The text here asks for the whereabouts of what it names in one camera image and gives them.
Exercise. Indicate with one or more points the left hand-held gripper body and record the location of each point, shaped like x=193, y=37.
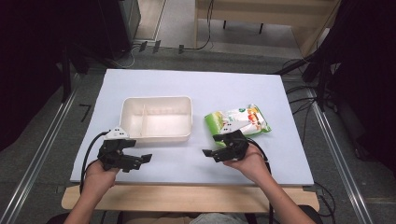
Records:
x=113, y=152

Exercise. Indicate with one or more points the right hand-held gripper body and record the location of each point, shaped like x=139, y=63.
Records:
x=235, y=143

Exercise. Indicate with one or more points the green and white snack packet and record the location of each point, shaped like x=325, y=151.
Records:
x=249, y=119

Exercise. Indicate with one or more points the person's right hand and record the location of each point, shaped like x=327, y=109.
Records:
x=253, y=166

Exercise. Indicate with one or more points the person's left hand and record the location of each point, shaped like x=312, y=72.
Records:
x=99, y=179

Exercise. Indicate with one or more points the white divided plastic box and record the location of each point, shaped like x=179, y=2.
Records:
x=155, y=124

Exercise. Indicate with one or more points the wooden table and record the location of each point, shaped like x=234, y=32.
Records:
x=186, y=199

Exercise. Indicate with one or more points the person's gray clothing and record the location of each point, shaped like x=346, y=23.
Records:
x=216, y=218

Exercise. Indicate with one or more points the black power plug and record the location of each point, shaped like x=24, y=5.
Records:
x=156, y=46
x=143, y=46
x=181, y=49

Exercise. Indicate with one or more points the black curtain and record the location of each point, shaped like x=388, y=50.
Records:
x=28, y=62
x=367, y=77

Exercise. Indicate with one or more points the dark computer tower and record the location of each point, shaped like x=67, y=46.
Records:
x=121, y=28

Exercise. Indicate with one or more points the light wooden bench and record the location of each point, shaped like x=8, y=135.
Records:
x=249, y=12

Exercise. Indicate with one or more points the metal floor rail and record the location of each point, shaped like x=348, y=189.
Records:
x=339, y=161
x=40, y=152

